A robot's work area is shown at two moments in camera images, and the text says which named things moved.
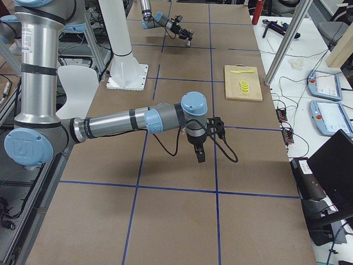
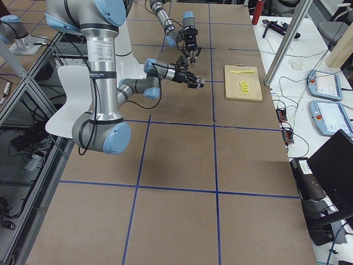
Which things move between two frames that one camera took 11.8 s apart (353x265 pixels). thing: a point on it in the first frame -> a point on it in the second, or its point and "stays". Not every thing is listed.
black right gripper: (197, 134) -> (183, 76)
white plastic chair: (80, 84) stays
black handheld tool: (281, 29) stays
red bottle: (258, 8) stays
